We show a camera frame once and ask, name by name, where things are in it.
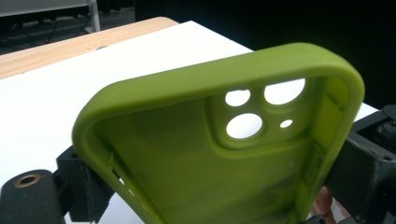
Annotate white metal desk frame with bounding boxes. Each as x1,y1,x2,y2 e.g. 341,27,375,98
0,0,101,34

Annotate green phone case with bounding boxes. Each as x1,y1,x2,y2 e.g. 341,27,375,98
71,42,366,224

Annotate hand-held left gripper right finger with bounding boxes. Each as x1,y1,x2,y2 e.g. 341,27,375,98
325,105,396,224

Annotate dark curtain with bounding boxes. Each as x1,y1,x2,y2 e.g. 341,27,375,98
134,0,396,108

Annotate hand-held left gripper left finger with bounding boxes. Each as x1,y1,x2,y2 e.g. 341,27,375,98
56,146,115,223

